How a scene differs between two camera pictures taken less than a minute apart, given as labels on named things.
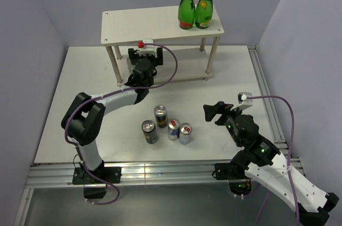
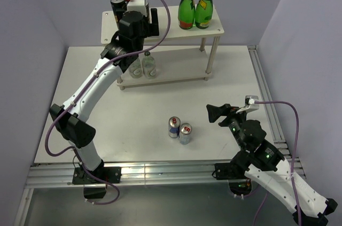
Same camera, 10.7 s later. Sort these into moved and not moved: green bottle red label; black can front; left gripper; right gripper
Moved: left gripper; black can front
Not moved: green bottle red label; right gripper
